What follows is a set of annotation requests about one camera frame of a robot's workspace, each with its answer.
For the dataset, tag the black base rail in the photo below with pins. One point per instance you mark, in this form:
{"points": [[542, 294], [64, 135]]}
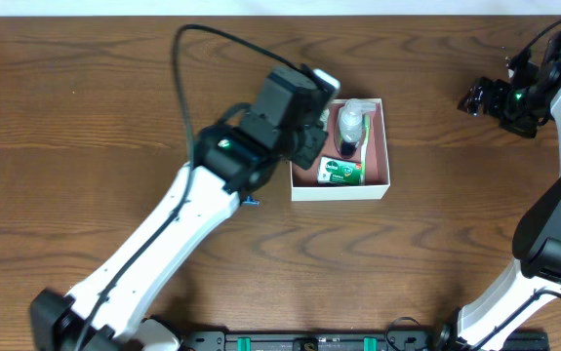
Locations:
{"points": [[418, 340]]}

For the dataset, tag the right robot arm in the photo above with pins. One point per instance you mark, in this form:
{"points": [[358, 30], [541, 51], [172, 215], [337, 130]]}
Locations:
{"points": [[532, 278]]}

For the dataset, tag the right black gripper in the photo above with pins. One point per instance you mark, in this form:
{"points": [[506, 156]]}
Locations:
{"points": [[493, 96]]}

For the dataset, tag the clear pump sanitizer bottle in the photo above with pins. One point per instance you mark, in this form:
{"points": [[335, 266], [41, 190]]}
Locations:
{"points": [[349, 131]]}

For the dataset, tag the white Pantene tube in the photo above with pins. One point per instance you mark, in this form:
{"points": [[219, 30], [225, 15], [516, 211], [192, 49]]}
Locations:
{"points": [[324, 118]]}

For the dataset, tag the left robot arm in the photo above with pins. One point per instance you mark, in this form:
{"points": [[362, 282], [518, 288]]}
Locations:
{"points": [[107, 310]]}

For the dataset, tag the blue disposable razor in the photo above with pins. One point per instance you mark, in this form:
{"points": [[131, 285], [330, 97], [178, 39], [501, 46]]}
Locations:
{"points": [[250, 201]]}

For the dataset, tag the green Dettol soap bar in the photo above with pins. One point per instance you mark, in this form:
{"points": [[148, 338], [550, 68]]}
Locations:
{"points": [[340, 172]]}

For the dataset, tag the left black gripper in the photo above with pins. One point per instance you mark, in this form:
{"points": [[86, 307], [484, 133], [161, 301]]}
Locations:
{"points": [[306, 150]]}

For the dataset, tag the green white toothbrush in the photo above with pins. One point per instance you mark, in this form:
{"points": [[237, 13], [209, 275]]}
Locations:
{"points": [[364, 147]]}

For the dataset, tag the white box pink interior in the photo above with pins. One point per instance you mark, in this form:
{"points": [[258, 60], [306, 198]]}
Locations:
{"points": [[304, 185]]}

